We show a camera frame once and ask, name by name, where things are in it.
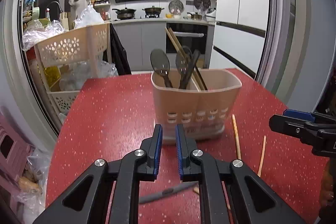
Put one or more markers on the black pot right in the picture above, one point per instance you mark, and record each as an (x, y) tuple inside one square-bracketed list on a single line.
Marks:
[(153, 12)]

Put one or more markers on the pink plastic stool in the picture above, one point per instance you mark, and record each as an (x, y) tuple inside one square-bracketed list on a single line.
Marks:
[(14, 153)]

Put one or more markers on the round steamer rack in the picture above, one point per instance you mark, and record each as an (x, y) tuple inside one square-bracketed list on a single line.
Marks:
[(176, 7)]

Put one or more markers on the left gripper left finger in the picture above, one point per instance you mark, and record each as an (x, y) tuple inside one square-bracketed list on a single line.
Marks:
[(108, 191)]

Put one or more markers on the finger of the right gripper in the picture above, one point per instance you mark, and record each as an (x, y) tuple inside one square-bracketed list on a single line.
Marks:
[(299, 115), (292, 127)]

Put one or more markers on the beige plastic storage cart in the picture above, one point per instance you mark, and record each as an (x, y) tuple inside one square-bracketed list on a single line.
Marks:
[(80, 53)]

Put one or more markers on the chopstick with blue tip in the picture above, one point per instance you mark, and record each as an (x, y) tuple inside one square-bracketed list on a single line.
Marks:
[(181, 52)]

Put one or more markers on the black hanging apron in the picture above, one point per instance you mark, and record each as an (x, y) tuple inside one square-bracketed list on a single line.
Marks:
[(118, 53)]

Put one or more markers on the chopstick with patterned tip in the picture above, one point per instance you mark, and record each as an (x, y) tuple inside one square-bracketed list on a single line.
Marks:
[(236, 134)]

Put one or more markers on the dark translucent spoon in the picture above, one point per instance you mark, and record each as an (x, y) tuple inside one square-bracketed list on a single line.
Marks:
[(161, 65), (190, 69), (181, 65)]

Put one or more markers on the plain wooden chopstick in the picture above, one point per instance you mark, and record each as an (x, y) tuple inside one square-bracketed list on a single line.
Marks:
[(262, 156)]

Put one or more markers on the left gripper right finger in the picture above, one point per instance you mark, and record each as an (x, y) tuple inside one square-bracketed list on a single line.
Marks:
[(229, 192)]

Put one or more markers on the black chopstick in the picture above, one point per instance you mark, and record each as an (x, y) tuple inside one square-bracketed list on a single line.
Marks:
[(200, 79)]

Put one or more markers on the beige utensil holder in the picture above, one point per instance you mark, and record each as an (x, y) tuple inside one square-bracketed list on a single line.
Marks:
[(202, 113)]

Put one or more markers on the clear plastic bag on cart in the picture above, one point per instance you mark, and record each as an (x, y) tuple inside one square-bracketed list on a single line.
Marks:
[(36, 32)]

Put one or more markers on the black wok left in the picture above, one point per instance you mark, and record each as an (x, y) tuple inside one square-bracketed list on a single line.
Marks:
[(124, 14)]

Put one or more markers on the black kitchen faucet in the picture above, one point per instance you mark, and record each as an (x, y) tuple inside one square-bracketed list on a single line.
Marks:
[(54, 11)]

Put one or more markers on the plastic bag with food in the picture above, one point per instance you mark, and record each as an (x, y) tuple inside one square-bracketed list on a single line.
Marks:
[(33, 182)]

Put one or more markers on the built-in black oven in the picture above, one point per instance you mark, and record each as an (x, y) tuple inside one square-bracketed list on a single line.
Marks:
[(193, 36)]

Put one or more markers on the person's right hand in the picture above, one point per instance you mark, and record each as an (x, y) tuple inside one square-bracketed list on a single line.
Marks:
[(327, 194)]

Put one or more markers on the white refrigerator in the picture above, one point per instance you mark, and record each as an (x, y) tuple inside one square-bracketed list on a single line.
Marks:
[(239, 35)]

